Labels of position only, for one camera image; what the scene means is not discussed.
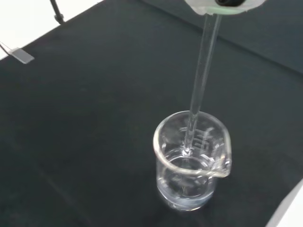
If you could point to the black bench cloth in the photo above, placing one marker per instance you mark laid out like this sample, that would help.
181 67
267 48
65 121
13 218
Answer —
94 118

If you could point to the small clear glass beaker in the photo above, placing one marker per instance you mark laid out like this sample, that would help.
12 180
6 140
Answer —
189 189

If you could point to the black tripod leg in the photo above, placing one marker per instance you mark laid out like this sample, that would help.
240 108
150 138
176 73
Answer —
57 13

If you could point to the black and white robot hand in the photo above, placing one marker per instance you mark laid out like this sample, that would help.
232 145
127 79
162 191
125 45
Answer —
232 7

